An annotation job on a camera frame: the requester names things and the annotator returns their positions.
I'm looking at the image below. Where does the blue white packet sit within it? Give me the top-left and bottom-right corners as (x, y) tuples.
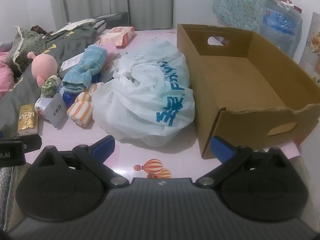
(59, 85), (75, 108)

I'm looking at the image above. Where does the pink blanket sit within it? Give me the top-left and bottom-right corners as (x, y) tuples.
(0, 51), (15, 99)

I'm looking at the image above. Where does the green white scrunchie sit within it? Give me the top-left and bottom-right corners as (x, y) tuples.
(41, 75), (62, 98)

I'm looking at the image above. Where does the black device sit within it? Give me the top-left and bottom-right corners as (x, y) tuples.
(94, 12), (129, 28)

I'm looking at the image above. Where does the pink plush toy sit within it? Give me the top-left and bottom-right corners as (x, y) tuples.
(31, 51), (58, 87)

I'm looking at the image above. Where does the floral wall cloth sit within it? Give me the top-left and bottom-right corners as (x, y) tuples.
(212, 0), (274, 28)

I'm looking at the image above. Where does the pink tissue package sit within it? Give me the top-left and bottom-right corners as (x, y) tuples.
(99, 27), (135, 48)

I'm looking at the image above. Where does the grey curtain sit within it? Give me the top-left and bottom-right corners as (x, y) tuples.
(48, 0), (174, 30)

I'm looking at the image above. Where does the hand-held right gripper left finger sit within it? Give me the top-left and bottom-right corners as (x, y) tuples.
(38, 135), (129, 187)

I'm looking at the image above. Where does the brown cardboard box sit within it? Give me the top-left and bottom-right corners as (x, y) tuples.
(176, 24), (320, 160)

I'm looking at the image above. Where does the blue checked towel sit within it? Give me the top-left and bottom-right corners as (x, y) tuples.
(61, 44), (108, 94)

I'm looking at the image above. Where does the flower wall poster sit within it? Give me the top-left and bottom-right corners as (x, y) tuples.
(299, 12), (320, 74)

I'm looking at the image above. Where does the blue water jug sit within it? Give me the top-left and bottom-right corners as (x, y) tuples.
(260, 0), (303, 59)

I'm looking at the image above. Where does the white box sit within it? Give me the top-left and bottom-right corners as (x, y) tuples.
(59, 54), (83, 78)

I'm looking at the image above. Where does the white label cup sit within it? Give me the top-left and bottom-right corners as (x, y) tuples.
(46, 92), (68, 128)

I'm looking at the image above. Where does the green patterned pillow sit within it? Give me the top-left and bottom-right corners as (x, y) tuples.
(7, 27), (47, 73)

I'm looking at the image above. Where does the white can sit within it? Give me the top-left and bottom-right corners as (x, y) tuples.
(34, 97), (54, 120)

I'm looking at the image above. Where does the gold tissue packet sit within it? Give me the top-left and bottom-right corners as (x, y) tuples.
(17, 104), (38, 134)

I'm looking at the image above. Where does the orange striped towel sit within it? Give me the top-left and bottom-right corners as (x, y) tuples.
(66, 82), (104, 127)

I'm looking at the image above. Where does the white plastic bag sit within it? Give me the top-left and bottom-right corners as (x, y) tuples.
(92, 40), (195, 147)

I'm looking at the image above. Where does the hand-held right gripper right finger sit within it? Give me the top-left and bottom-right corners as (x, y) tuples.
(195, 136), (284, 187)

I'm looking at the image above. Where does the grey blanket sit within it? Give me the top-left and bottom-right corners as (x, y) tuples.
(0, 25), (98, 130)

